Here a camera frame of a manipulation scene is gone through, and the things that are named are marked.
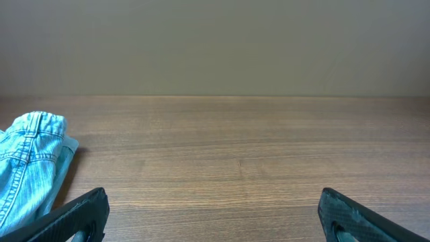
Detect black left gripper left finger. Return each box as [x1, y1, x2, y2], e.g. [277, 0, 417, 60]
[1, 188, 110, 242]

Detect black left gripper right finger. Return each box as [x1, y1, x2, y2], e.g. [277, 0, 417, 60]
[318, 188, 429, 242]

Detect folded light blue jeans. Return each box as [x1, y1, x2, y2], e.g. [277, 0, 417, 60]
[1, 111, 79, 236]

